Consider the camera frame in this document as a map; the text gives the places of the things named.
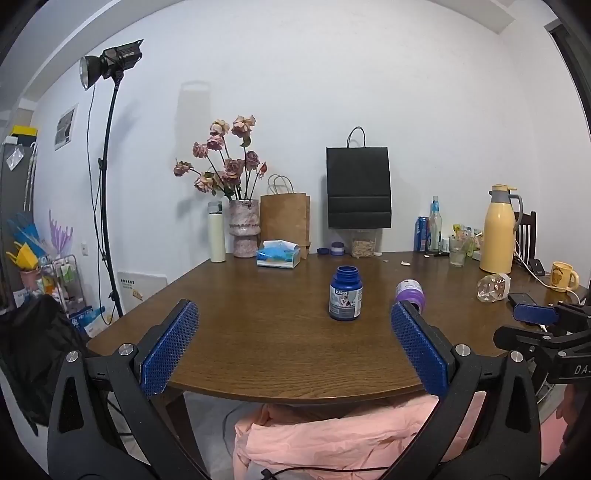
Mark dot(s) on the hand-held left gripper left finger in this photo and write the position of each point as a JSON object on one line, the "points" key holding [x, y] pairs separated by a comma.
{"points": [[170, 347]]}

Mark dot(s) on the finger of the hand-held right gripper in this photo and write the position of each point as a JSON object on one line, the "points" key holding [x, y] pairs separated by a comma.
{"points": [[521, 344], [535, 314]]}

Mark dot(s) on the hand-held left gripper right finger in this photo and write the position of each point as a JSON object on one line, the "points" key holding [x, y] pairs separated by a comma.
{"points": [[419, 351]]}

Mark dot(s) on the purple lidded jar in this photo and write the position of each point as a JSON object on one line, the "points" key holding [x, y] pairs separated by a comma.
{"points": [[410, 293]]}

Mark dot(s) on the black smartphone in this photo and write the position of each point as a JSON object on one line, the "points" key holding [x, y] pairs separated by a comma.
{"points": [[521, 298]]}

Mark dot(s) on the yellow mug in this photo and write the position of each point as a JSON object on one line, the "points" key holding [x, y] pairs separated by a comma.
{"points": [[562, 276]]}

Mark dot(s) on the black power adapter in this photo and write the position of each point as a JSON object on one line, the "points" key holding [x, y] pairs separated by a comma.
{"points": [[536, 266]]}

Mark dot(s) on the clear crumpled plastic bottle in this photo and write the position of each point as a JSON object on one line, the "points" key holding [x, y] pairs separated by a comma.
{"points": [[493, 288]]}

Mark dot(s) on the white flat board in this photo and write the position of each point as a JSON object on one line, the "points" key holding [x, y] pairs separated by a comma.
{"points": [[141, 287]]}

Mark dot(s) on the dark wooden chair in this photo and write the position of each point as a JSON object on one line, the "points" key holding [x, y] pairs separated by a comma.
{"points": [[527, 235]]}

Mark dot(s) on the yellow thermos jug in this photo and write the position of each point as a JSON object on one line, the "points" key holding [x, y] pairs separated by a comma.
{"points": [[498, 230]]}

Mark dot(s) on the blue supplement bottle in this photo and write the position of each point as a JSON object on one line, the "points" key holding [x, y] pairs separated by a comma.
{"points": [[345, 294]]}

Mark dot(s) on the clear drinking glass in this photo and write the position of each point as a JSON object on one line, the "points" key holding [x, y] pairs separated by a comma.
{"points": [[457, 257]]}

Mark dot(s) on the cluster of small bottles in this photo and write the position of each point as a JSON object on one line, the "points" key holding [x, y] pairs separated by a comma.
{"points": [[468, 240]]}

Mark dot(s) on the pink cloth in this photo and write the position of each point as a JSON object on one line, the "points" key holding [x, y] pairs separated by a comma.
{"points": [[341, 434]]}

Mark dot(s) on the blue drink can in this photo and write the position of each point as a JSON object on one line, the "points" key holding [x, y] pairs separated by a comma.
{"points": [[421, 234]]}

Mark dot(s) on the clear snack container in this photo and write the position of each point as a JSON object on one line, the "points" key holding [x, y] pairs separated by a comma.
{"points": [[365, 243]]}

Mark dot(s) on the white thermos bottle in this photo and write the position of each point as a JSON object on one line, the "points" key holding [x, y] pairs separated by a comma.
{"points": [[216, 233]]}

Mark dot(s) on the clear glass bottle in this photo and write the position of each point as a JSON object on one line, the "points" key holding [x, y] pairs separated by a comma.
{"points": [[434, 225]]}

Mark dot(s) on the small purple jar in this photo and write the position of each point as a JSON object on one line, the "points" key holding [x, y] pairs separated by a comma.
{"points": [[337, 248]]}

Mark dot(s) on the pink speckled vase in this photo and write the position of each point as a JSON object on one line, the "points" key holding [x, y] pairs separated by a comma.
{"points": [[244, 227]]}

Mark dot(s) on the blue tissue box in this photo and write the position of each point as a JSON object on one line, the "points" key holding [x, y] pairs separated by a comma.
{"points": [[278, 255]]}

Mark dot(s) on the purple plastic hangers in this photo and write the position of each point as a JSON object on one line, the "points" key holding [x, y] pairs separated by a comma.
{"points": [[61, 235]]}

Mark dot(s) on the brown paper bag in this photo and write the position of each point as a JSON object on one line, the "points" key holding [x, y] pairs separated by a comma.
{"points": [[285, 219]]}

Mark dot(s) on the black paper bag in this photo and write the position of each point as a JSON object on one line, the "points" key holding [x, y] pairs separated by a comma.
{"points": [[358, 187]]}

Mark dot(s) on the blue and yellow dustpan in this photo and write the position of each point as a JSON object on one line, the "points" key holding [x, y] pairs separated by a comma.
{"points": [[24, 249]]}

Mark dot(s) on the dried pink roses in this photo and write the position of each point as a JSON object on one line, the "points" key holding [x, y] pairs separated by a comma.
{"points": [[226, 161]]}

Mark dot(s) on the grey cabinet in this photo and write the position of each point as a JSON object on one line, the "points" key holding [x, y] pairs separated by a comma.
{"points": [[14, 194]]}

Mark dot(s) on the yellow box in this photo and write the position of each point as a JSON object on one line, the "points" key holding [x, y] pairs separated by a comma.
{"points": [[24, 130]]}

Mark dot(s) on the black studio light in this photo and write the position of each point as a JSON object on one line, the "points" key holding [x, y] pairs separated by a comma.
{"points": [[111, 60]]}

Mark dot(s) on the wall poster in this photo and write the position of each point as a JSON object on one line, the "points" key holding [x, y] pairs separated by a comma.
{"points": [[65, 126]]}

